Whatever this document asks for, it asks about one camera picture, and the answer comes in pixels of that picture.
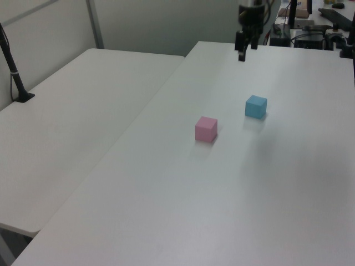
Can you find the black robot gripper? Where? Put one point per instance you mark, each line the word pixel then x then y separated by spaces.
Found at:
pixel 251 15

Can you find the blue cube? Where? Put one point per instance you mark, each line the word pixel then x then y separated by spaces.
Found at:
pixel 255 107

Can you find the pink cube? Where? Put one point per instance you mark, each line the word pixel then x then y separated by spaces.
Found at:
pixel 205 129

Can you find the black tripod pole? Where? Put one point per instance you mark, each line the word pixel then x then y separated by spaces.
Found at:
pixel 292 14

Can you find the black electronics box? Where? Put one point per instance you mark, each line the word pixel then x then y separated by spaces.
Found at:
pixel 309 40

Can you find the cardboard box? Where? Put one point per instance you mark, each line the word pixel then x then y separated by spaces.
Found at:
pixel 301 7

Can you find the black flat bar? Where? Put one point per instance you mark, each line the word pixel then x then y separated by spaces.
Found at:
pixel 337 16

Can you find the black clamp mount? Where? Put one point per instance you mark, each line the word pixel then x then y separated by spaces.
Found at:
pixel 347 41

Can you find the grey wall partition post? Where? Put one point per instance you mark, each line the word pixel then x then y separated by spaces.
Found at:
pixel 95 23

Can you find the black camera stand pole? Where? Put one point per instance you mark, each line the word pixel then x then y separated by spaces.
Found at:
pixel 12 69

